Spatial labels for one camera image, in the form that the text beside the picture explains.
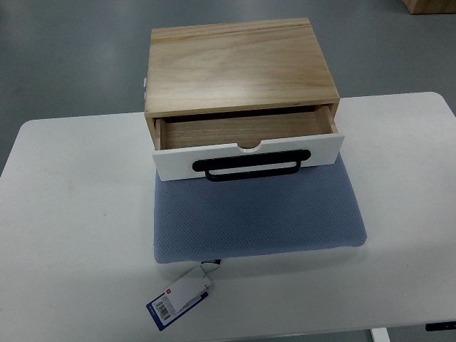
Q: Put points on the blue grey cushion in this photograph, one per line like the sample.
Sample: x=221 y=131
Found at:
x=199 y=220

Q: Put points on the black object under table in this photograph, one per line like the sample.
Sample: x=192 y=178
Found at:
x=440 y=326

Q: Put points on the black drawer handle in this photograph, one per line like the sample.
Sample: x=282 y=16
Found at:
x=235 y=162

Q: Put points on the white table leg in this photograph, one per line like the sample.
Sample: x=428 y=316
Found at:
x=380 y=335

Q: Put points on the white hinge on cabinet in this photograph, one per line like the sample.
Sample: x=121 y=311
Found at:
x=144 y=89

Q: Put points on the white blue product tag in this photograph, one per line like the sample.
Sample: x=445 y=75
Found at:
x=179 y=297

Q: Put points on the wooden drawer cabinet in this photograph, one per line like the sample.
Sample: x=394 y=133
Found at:
x=224 y=68

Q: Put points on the white drawer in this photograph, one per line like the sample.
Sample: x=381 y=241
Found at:
x=179 y=141

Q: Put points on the wooden box in corner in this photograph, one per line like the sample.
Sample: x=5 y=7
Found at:
x=430 y=6

